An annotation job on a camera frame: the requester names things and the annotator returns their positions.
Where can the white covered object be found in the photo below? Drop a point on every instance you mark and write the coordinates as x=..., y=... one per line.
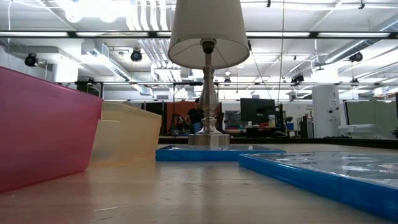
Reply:
x=360, y=129

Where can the black monitor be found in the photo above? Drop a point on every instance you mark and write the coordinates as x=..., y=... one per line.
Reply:
x=257, y=110

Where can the green plant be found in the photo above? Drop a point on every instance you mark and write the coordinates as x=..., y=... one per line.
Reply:
x=395, y=132

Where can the white shade silver table lamp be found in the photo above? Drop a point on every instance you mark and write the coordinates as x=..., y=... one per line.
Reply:
x=208, y=31

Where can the black overhead rail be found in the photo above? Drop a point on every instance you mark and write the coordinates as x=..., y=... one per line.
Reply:
x=124, y=34

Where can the pink translucent plastic bin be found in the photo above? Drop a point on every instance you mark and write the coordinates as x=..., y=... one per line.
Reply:
x=43, y=130

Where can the person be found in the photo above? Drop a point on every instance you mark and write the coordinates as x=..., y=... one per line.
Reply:
x=196, y=116

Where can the white cabinet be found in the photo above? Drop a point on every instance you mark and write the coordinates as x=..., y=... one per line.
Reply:
x=326, y=109

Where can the green partition panel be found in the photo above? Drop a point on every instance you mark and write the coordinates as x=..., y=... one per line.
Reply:
x=373, y=112

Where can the black ceiling spotlight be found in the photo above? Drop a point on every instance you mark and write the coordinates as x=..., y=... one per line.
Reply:
x=356, y=57
x=136, y=55
x=31, y=59
x=298, y=78

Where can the red partition panel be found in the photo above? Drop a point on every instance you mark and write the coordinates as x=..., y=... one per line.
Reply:
x=178, y=109

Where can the blue plastic disc case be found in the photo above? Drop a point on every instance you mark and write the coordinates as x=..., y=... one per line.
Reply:
x=326, y=180
x=202, y=155

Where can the orange translucent plastic bin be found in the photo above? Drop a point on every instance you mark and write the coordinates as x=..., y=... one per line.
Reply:
x=130, y=133

